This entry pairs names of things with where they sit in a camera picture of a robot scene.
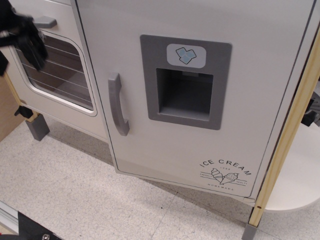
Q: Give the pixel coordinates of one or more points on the white oven door with window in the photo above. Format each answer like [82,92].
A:
[65,88]

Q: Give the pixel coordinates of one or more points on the grey oven door handle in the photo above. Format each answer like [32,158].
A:
[45,22]

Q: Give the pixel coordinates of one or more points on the grey fridge door handle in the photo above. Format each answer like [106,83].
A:
[114,89]

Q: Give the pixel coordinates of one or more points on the black device at right edge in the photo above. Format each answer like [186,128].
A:
[312,113]

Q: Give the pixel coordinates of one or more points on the black clamp on left post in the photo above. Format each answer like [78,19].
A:
[24,111]

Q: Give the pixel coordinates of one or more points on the black base plate with screw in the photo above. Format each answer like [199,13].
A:
[28,229]

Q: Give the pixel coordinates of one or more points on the grey right foot cap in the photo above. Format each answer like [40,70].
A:
[249,232]

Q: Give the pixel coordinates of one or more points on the white round table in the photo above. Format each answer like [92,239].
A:
[298,183]

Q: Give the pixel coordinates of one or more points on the white fridge door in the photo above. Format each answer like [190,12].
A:
[270,41]

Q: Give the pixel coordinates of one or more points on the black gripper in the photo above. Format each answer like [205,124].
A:
[29,39]

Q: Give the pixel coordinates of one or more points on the wooden right side post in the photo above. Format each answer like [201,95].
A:
[304,90]

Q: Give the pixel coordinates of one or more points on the aluminium rail bottom left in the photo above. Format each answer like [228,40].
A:
[9,217]

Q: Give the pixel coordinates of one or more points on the grey left cabinet leg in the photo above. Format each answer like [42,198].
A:
[38,127]

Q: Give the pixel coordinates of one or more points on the wooden panel left edge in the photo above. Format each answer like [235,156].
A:
[8,106]

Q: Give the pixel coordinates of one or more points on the grey ice dispenser panel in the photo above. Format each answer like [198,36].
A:
[185,80]

